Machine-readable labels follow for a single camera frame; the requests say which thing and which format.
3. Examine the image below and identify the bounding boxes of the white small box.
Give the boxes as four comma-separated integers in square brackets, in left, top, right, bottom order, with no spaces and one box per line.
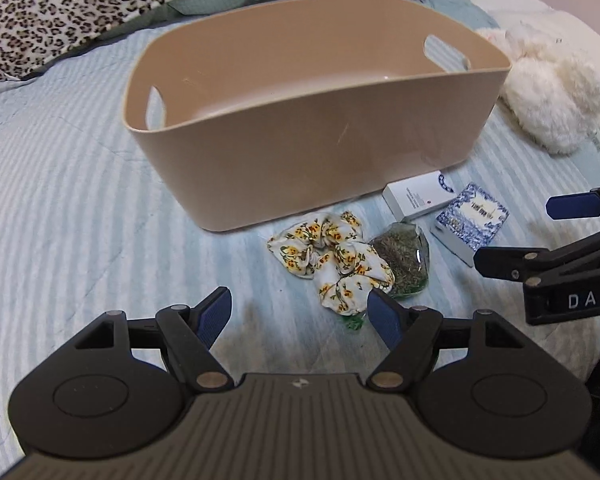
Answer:
[383,170,462,223]

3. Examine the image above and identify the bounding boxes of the blue white patterned box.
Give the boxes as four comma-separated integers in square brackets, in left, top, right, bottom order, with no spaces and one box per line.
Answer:
[429,182,511,267]

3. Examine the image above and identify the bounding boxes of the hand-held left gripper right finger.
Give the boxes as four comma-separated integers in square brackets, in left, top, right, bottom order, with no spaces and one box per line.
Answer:
[367,290,530,392]

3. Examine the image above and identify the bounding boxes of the beige plastic storage bin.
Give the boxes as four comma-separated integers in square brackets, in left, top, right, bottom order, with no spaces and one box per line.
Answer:
[123,0,512,234]

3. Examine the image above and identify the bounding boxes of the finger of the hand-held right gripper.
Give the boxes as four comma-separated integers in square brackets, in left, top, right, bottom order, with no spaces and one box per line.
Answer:
[473,225,600,284]
[546,180,600,220]

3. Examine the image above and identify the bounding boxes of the white plush toy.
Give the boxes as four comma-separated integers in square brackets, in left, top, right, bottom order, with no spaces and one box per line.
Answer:
[475,21,600,156]

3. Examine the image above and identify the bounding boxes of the leopard print pillow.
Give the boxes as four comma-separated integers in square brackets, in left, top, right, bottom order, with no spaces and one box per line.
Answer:
[0,0,301,103]

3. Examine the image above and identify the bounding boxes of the floral yellow white scrunchie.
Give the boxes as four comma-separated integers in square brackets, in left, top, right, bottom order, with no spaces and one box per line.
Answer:
[267,211,396,316]

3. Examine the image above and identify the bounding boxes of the clear bag of dried herbs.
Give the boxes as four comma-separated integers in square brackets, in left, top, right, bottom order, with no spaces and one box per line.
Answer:
[368,222,431,302]

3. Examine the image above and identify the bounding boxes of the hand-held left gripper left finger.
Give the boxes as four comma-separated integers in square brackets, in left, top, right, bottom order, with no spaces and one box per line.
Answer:
[73,286,232,392]

